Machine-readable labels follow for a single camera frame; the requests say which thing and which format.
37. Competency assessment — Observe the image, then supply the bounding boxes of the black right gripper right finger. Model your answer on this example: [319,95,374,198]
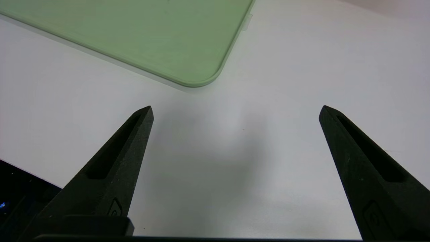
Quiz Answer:
[319,105,430,240]

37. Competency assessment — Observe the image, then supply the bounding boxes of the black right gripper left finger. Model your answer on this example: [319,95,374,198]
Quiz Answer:
[20,106,154,238]

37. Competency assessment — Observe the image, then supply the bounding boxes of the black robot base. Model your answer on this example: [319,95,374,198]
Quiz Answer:
[0,159,63,242]

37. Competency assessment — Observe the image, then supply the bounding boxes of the light green plastic tray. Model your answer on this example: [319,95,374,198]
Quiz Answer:
[0,0,256,88]

